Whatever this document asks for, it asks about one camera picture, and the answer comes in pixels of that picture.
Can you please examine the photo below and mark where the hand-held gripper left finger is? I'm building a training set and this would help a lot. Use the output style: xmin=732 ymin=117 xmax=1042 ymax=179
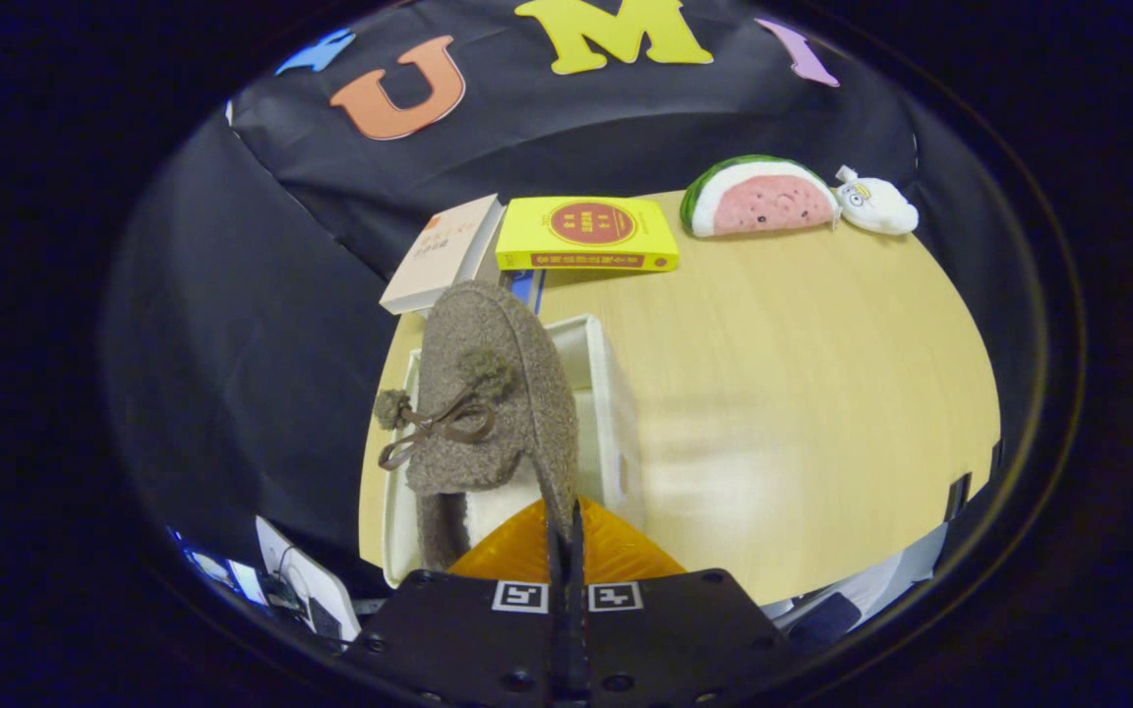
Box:
xmin=342 ymin=497 xmax=567 ymax=708

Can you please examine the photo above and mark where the black backdrop cloth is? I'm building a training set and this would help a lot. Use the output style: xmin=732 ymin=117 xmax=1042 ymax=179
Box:
xmin=104 ymin=0 xmax=1049 ymax=591

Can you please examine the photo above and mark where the white flat panel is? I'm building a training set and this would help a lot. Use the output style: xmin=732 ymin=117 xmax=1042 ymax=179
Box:
xmin=255 ymin=516 xmax=363 ymax=645

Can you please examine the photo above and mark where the cream fabric storage box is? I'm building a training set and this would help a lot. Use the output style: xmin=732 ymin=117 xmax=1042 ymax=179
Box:
xmin=382 ymin=315 xmax=646 ymax=588

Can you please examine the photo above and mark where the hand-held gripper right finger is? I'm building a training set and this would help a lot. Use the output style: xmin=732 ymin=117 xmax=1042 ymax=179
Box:
xmin=566 ymin=497 xmax=794 ymax=708

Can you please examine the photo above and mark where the watermelon slice plush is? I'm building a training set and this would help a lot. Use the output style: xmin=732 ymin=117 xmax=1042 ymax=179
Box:
xmin=680 ymin=154 xmax=841 ymax=239

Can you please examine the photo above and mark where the white plush toy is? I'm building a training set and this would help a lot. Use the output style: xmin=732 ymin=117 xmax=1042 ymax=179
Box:
xmin=834 ymin=165 xmax=920 ymax=237

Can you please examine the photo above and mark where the blue book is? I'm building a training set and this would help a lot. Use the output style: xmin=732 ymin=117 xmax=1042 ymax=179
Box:
xmin=507 ymin=268 xmax=546 ymax=316

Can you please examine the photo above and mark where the brown fuzzy shoe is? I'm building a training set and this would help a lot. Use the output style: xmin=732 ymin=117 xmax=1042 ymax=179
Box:
xmin=375 ymin=280 xmax=582 ymax=571

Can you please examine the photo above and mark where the yellow book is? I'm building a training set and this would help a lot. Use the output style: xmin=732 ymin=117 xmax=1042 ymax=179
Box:
xmin=495 ymin=196 xmax=681 ymax=272

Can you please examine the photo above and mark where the beige book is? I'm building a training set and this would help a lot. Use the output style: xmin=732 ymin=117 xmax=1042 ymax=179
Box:
xmin=379 ymin=194 xmax=506 ymax=316

